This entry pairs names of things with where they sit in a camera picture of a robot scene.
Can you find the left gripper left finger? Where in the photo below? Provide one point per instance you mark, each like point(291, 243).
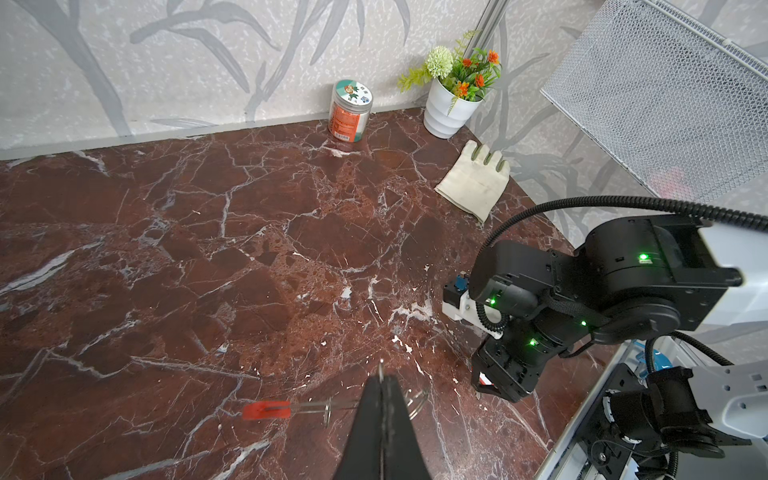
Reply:
point(362, 456)

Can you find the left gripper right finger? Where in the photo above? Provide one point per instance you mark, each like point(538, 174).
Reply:
point(401, 456)

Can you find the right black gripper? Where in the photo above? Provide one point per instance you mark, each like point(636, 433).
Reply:
point(514, 370)

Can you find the key with red tag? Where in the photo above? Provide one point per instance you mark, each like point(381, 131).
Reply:
point(484, 380)

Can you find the metal keyring with red handle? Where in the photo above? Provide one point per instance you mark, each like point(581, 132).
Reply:
point(263, 410)

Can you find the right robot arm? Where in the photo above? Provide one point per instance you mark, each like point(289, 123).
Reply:
point(633, 278)

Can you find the cream work glove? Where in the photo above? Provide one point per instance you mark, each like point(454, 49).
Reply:
point(476, 181)

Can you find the white pot with flowers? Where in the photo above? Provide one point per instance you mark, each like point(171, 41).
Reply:
point(459, 79)

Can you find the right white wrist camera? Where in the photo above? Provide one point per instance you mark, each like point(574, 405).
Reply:
point(459, 307)

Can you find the white wire mesh basket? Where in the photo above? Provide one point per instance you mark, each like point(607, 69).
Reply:
point(678, 105)

